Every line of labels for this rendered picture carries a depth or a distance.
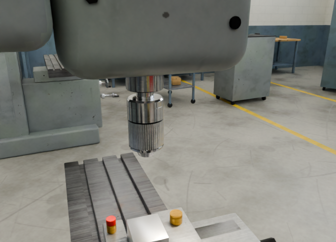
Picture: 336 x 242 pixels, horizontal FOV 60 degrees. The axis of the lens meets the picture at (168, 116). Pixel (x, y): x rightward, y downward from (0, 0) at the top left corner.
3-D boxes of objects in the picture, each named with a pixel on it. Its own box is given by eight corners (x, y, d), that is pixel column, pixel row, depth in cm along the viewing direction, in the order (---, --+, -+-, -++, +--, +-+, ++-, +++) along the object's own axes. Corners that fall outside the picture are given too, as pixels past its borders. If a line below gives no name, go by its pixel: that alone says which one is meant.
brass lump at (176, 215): (179, 216, 52) (179, 208, 51) (184, 224, 50) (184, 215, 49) (168, 219, 51) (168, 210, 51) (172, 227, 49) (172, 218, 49)
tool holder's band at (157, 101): (124, 101, 39) (124, 93, 39) (158, 98, 40) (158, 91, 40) (130, 111, 35) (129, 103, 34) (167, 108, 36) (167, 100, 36)
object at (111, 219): (115, 226, 49) (114, 214, 49) (117, 233, 48) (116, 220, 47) (106, 228, 49) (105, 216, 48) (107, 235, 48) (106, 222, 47)
